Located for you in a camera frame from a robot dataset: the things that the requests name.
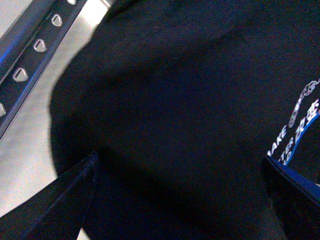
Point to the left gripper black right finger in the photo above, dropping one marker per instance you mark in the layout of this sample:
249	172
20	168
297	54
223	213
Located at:
295	199

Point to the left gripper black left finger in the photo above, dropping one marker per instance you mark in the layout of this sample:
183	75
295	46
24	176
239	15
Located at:
58	211

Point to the black printed t-shirt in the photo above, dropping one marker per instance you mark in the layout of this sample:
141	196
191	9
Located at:
182	100

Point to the grey top hanging rail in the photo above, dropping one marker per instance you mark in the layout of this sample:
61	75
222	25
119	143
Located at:
20	32

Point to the perforated metal rail strip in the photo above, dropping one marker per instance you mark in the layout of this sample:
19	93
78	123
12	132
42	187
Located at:
30	64

